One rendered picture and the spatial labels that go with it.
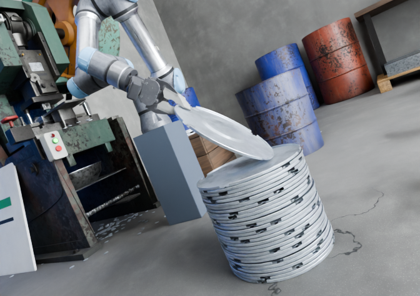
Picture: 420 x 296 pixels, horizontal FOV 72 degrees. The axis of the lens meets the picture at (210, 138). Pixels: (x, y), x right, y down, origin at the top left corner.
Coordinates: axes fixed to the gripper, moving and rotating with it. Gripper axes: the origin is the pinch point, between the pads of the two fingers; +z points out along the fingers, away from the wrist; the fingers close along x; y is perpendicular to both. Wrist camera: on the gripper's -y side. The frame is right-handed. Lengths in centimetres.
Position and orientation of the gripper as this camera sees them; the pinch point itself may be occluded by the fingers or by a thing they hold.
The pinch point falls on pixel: (185, 109)
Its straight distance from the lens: 80.3
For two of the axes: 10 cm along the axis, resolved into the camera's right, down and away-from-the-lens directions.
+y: 2.3, -1.6, 9.6
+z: 8.8, 4.5, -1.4
